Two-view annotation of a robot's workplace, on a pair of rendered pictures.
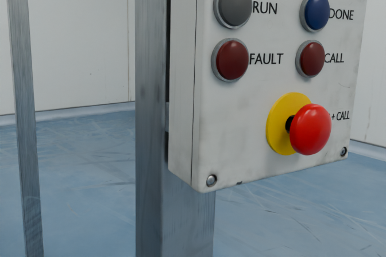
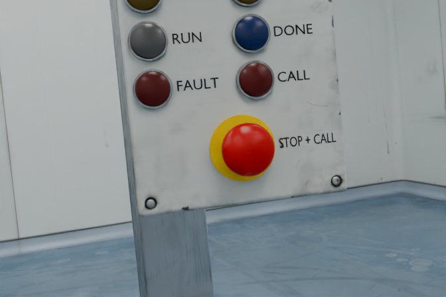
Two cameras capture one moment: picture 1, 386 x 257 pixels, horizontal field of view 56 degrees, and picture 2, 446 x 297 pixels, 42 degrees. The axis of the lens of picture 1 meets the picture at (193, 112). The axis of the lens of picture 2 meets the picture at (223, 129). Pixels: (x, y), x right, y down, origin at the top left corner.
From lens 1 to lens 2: 0.28 m
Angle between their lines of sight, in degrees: 24
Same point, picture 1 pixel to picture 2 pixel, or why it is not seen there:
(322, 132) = (255, 150)
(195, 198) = (180, 238)
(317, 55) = (258, 75)
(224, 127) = (157, 151)
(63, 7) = not seen: hidden behind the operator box
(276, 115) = (218, 138)
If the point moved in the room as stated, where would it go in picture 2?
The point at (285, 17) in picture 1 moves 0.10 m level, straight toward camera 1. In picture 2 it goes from (214, 43) to (121, 39)
